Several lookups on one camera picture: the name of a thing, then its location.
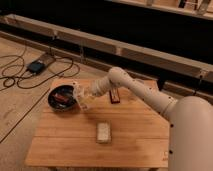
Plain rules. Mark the long wooden beam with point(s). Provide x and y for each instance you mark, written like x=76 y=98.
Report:
x=138 y=53

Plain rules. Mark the dark red rectangular block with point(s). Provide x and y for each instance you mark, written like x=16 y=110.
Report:
x=114 y=96

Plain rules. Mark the black round bowl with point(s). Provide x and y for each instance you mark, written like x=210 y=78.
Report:
x=65 y=90

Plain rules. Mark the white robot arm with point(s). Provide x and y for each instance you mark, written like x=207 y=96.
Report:
x=190 y=118

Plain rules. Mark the yellow sponge block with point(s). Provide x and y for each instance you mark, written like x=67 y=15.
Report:
x=103 y=132

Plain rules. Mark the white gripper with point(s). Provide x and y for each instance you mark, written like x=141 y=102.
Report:
x=78 y=92

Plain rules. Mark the blue power adapter box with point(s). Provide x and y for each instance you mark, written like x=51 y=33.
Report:
x=35 y=67

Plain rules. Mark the red item in bowl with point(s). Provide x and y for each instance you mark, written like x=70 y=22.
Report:
x=60 y=98

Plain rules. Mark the wooden table board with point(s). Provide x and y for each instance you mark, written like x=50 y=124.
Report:
x=139 y=136

